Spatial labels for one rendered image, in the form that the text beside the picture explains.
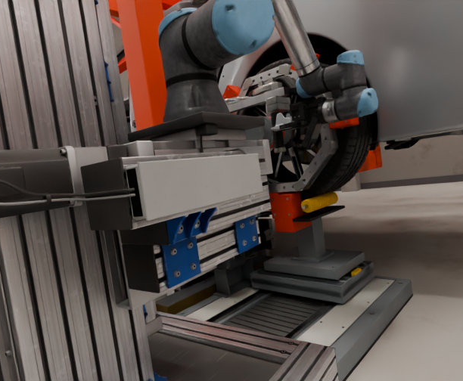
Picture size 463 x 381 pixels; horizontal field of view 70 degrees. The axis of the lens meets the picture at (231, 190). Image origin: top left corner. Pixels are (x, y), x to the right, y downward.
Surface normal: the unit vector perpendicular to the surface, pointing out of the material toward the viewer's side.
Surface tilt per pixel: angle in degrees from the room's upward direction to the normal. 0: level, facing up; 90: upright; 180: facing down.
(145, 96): 90
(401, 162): 90
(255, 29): 95
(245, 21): 95
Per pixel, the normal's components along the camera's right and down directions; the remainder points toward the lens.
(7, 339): -0.58, 0.13
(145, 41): 0.72, -0.06
